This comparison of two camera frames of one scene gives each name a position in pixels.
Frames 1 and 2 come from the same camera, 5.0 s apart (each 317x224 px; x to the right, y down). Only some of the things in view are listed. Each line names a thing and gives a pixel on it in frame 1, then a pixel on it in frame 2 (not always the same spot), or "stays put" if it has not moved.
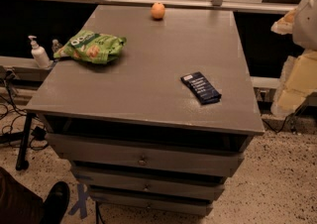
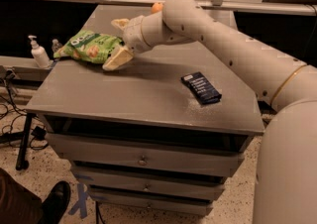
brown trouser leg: x=18 y=204 stays put
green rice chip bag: x=92 y=48 stays put
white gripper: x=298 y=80 to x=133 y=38
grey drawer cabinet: x=158 y=131 stays put
